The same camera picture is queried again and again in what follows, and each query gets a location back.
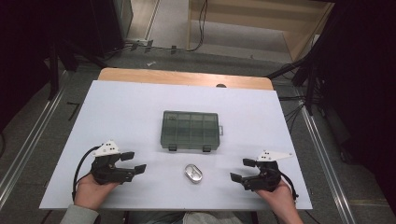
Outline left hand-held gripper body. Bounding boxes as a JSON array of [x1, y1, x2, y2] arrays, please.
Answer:
[[90, 140, 137, 185]]

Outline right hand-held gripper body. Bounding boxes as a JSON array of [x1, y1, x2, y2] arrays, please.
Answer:
[[242, 149, 293, 192]]

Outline small clear oval case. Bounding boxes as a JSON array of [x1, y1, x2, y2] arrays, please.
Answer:
[[183, 163, 204, 185]]

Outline grey transparent compartment box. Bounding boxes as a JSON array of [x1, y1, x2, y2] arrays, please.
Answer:
[[160, 110, 224, 153]]

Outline person's right hand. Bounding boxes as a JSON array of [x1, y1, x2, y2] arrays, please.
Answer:
[[255, 180, 299, 217]]

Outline person's left hand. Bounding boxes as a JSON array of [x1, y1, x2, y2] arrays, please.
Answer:
[[74, 173, 120, 211]]

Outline white table cover board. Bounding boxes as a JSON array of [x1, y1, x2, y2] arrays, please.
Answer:
[[39, 79, 313, 211]]

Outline person's grey pants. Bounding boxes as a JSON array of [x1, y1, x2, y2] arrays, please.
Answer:
[[124, 210, 260, 224]]

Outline black metal stand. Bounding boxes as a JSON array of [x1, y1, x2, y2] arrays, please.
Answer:
[[266, 55, 321, 117], [46, 38, 108, 101]]

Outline dark cabinet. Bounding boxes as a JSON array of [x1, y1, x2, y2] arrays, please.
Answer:
[[90, 0, 134, 59]]

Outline light wooden shelf unit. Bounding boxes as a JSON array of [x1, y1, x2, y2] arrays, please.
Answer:
[[186, 0, 336, 62]]

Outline right hand-held gripper cable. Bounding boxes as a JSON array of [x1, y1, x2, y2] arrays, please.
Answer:
[[279, 170, 300, 201]]

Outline hand-held gripper cable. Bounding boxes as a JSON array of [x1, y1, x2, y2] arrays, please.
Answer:
[[279, 170, 300, 201], [72, 145, 103, 202]]

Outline left hand-held gripper cable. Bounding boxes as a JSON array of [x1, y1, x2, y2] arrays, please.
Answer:
[[72, 145, 103, 202]]

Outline metal floor rail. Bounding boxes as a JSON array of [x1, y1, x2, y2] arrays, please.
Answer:
[[293, 89, 357, 224], [0, 70, 70, 208]]

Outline black floor cables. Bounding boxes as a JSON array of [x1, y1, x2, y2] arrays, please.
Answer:
[[278, 94, 314, 133]]

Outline black hanging cable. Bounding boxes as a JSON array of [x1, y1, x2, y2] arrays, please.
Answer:
[[186, 0, 209, 52]]

